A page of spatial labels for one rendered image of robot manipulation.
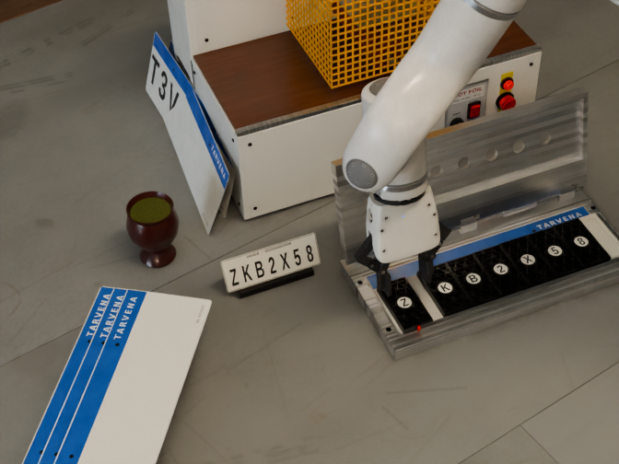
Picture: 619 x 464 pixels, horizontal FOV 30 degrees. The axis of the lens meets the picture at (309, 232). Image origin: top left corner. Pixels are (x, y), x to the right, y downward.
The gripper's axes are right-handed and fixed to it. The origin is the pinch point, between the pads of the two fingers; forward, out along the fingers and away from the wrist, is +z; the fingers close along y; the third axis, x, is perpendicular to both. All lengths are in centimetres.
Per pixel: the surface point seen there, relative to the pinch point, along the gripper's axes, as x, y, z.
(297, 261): 16.1, -11.7, 3.2
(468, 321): -5.2, 7.6, 8.1
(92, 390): -3.7, -48.9, -0.9
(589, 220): 5.2, 35.5, 5.1
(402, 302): 1.2, -0.2, 5.7
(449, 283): 1.9, 8.2, 5.6
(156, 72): 67, -18, -11
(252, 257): 16.8, -18.5, 0.2
